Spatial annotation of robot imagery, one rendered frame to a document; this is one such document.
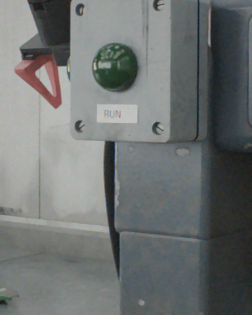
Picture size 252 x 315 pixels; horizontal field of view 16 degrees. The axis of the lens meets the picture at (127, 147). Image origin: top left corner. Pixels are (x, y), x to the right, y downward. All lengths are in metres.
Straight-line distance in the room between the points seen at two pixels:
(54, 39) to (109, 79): 0.53
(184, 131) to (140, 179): 0.07
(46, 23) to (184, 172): 0.51
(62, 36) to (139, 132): 0.53
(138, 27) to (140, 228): 0.14
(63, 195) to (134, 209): 6.72
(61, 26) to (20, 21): 6.56
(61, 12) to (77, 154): 6.16
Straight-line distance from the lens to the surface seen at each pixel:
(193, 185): 0.56
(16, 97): 7.60
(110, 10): 0.54
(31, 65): 1.10
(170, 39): 0.52
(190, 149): 0.56
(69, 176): 7.25
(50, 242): 7.39
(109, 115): 0.54
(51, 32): 1.04
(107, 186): 0.62
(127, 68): 0.52
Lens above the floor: 1.26
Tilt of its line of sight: 3 degrees down
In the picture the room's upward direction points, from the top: straight up
